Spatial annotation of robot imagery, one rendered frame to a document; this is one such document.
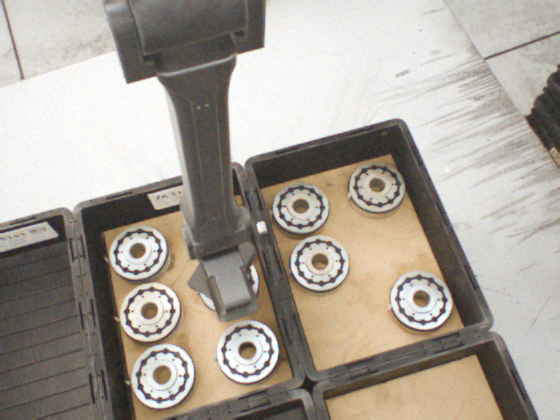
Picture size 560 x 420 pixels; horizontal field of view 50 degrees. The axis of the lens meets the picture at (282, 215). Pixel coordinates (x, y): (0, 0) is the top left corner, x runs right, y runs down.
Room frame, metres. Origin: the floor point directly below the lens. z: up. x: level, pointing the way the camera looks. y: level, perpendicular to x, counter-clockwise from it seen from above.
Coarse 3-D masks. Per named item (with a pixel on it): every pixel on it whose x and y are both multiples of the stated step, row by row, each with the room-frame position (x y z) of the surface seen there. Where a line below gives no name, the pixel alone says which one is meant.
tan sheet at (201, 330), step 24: (168, 216) 0.47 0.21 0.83; (168, 240) 0.42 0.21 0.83; (192, 264) 0.37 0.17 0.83; (120, 288) 0.34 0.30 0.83; (264, 288) 0.32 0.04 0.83; (192, 312) 0.28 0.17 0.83; (264, 312) 0.27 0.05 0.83; (192, 336) 0.24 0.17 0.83; (216, 336) 0.24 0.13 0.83; (216, 384) 0.16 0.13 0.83; (264, 384) 0.15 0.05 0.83; (144, 408) 0.13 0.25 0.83; (192, 408) 0.13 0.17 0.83
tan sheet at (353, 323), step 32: (384, 160) 0.55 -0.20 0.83; (352, 224) 0.42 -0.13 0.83; (384, 224) 0.42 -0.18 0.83; (416, 224) 0.41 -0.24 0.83; (288, 256) 0.37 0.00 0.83; (352, 256) 0.36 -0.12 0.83; (384, 256) 0.36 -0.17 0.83; (416, 256) 0.35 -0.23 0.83; (352, 288) 0.30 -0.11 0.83; (384, 288) 0.30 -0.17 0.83; (320, 320) 0.25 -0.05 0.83; (352, 320) 0.25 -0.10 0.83; (384, 320) 0.24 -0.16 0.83; (448, 320) 0.23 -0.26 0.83; (320, 352) 0.20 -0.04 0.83; (352, 352) 0.19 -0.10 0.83
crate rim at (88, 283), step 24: (240, 168) 0.50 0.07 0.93; (120, 192) 0.48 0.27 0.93; (144, 192) 0.47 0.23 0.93; (264, 240) 0.37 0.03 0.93; (264, 264) 0.32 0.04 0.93; (96, 312) 0.27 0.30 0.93; (96, 336) 0.23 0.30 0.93; (288, 336) 0.21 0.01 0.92; (96, 360) 0.19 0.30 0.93; (288, 384) 0.13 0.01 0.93; (216, 408) 0.11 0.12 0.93
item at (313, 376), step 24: (312, 144) 0.54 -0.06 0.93; (408, 144) 0.52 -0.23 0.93; (432, 192) 0.43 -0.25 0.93; (264, 216) 0.41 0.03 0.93; (456, 240) 0.34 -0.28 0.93; (288, 288) 0.28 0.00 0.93; (480, 288) 0.25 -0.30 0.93; (288, 312) 0.24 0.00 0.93; (480, 312) 0.22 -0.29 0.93; (456, 336) 0.18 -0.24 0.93; (360, 360) 0.16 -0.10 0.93; (384, 360) 0.16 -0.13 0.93
